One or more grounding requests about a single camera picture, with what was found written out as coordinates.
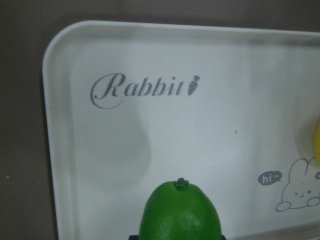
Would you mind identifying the green lime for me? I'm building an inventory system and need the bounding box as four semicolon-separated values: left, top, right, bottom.
138;178;223;240

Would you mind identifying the yellow lemon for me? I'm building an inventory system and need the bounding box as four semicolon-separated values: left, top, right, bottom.
313;122;320;165

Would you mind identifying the cream rabbit tray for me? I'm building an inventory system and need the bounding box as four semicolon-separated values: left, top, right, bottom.
42;20;320;240

